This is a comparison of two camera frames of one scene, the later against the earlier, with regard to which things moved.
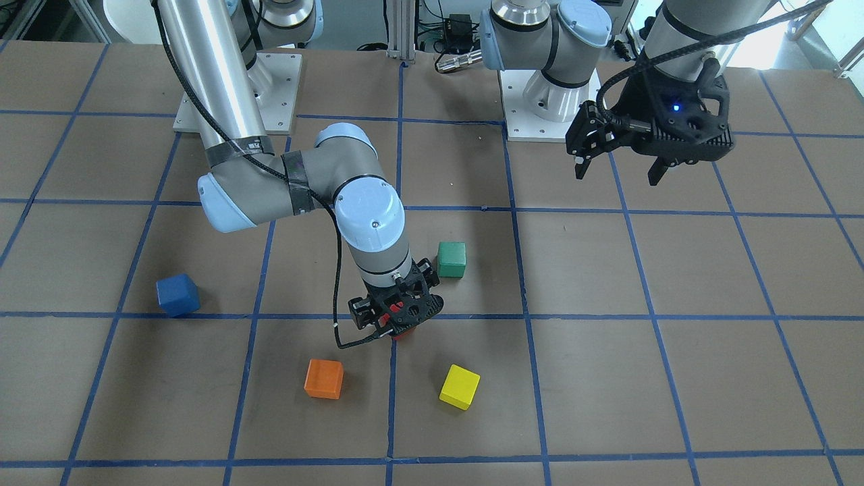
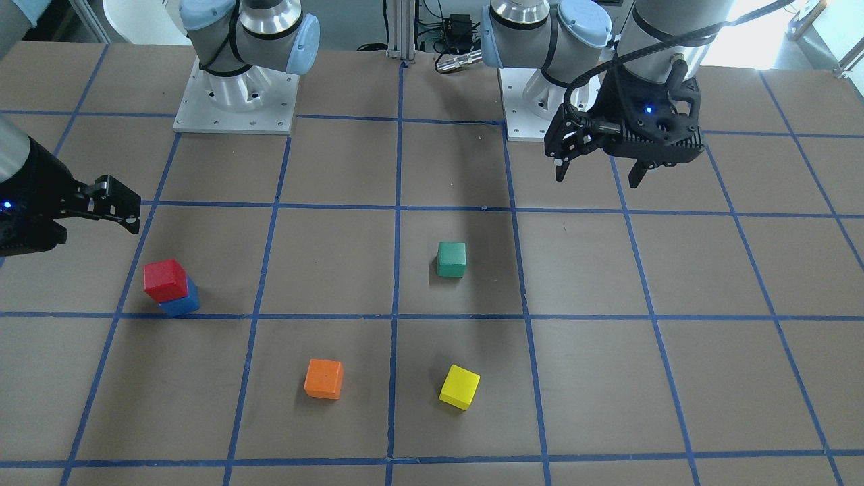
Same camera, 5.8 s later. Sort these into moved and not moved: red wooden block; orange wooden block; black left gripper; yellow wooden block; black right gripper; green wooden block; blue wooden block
Moved: red wooden block; black left gripper; black right gripper
Not moved: orange wooden block; blue wooden block; yellow wooden block; green wooden block
